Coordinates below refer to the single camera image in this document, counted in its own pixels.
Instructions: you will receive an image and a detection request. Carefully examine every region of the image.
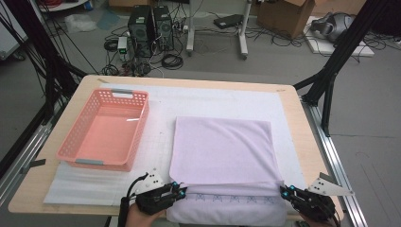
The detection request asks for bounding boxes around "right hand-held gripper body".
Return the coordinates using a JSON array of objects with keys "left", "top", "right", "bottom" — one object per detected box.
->
[{"left": 292, "top": 177, "right": 356, "bottom": 223}]

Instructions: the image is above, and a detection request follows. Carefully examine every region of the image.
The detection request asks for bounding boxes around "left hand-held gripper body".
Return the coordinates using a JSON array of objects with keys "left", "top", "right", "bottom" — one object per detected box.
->
[{"left": 135, "top": 167, "right": 178, "bottom": 217}]

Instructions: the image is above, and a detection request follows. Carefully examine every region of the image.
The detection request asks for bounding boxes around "lavender patterned cloth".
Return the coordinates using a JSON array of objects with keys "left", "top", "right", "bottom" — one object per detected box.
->
[{"left": 166, "top": 115, "right": 288, "bottom": 227}]

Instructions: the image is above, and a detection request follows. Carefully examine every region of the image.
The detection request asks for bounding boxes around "pink plastic basket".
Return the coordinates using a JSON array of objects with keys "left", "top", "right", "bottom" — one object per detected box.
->
[{"left": 56, "top": 88, "right": 150, "bottom": 173}]

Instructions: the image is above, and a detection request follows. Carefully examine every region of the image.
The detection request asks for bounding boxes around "person's right hand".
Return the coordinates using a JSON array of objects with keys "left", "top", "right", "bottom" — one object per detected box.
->
[{"left": 300, "top": 213, "right": 335, "bottom": 227}]

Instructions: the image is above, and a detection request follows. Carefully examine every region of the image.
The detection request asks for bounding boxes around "person's left hand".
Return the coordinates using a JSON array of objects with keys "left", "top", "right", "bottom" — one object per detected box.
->
[{"left": 125, "top": 203, "right": 166, "bottom": 227}]

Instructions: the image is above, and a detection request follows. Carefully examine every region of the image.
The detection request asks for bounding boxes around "white foam board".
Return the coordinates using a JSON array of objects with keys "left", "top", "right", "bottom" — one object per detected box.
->
[{"left": 303, "top": 15, "right": 376, "bottom": 58}]

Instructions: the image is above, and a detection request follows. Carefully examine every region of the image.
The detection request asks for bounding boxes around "small white power box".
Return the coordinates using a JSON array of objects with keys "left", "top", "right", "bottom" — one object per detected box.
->
[{"left": 116, "top": 36, "right": 129, "bottom": 55}]

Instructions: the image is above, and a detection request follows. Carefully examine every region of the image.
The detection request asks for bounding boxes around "white metal stand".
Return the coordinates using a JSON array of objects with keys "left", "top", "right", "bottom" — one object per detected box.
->
[{"left": 185, "top": 0, "right": 253, "bottom": 61}]

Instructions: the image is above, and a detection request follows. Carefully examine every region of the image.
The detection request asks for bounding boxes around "black computer tower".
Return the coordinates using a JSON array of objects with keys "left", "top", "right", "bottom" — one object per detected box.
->
[
  {"left": 152, "top": 5, "right": 175, "bottom": 52},
  {"left": 127, "top": 5, "right": 155, "bottom": 59}
]

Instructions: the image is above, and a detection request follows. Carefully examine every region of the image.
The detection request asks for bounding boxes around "grey helmet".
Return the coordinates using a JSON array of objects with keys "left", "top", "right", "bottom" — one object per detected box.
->
[{"left": 310, "top": 11, "right": 356, "bottom": 44}]

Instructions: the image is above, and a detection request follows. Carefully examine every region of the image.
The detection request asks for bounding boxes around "large cardboard box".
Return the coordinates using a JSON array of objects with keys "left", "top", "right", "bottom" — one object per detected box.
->
[{"left": 256, "top": 0, "right": 316, "bottom": 41}]

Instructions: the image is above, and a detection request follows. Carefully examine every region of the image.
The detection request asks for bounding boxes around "black flat device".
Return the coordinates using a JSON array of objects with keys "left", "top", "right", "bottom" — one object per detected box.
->
[{"left": 213, "top": 13, "right": 244, "bottom": 30}]

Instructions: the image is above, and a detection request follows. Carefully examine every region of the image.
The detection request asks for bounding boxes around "clear plastic bag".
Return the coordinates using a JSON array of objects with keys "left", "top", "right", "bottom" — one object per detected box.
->
[{"left": 64, "top": 13, "right": 97, "bottom": 34}]

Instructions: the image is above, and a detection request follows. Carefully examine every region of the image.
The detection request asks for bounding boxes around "white cabinet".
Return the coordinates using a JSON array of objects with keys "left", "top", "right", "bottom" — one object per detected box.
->
[{"left": 0, "top": 0, "right": 29, "bottom": 61}]

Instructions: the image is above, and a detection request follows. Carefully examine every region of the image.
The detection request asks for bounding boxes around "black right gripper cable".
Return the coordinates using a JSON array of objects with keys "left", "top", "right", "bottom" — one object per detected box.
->
[{"left": 332, "top": 207, "right": 342, "bottom": 227}]

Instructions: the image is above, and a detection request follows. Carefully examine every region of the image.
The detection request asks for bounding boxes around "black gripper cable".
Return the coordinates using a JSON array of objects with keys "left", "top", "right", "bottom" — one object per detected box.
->
[
  {"left": 332, "top": 207, "right": 342, "bottom": 227},
  {"left": 117, "top": 172, "right": 149, "bottom": 227}
]

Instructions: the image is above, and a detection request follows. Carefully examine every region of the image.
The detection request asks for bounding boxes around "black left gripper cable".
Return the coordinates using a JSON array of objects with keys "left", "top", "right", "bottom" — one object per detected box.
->
[{"left": 117, "top": 172, "right": 149, "bottom": 227}]

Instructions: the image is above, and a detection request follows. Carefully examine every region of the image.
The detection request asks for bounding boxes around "grey metal bracket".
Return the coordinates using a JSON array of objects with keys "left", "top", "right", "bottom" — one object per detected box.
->
[
  {"left": 20, "top": 158, "right": 47, "bottom": 175},
  {"left": 319, "top": 171, "right": 336, "bottom": 185}
]

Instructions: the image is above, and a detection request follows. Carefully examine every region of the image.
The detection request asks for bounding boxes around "aluminium rail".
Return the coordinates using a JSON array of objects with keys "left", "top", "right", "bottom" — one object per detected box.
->
[
  {"left": 301, "top": 97, "right": 368, "bottom": 227},
  {"left": 0, "top": 122, "right": 53, "bottom": 206}
]

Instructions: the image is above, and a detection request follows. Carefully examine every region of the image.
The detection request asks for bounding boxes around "coiled black cable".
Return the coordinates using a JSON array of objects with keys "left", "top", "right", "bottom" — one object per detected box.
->
[{"left": 161, "top": 53, "right": 184, "bottom": 71}]

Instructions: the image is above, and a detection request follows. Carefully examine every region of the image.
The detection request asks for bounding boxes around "black metal frame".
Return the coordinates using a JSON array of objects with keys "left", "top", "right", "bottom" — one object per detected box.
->
[
  {"left": 0, "top": 0, "right": 89, "bottom": 126},
  {"left": 292, "top": 0, "right": 401, "bottom": 138}
]

